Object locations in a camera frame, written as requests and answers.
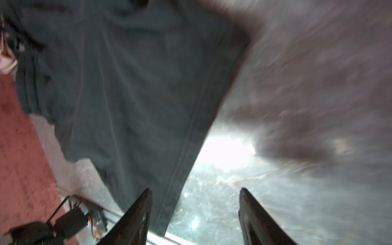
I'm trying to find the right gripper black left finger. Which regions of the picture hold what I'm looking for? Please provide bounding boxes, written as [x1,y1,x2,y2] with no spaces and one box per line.
[98,188,153,245]

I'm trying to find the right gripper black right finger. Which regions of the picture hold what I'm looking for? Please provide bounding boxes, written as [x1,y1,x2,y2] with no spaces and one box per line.
[238,188,297,245]

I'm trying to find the black shorts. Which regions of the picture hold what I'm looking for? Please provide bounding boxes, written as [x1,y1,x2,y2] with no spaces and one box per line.
[1,1,250,235]

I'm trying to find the pink shorts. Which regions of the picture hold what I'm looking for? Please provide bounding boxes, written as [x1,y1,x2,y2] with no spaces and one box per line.
[1,14,17,75]

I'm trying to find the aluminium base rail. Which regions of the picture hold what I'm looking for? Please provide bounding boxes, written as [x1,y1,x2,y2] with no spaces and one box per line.
[97,208,195,245]

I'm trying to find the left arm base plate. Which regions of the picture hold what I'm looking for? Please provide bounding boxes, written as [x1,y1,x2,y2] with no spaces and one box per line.
[1,195,108,245]

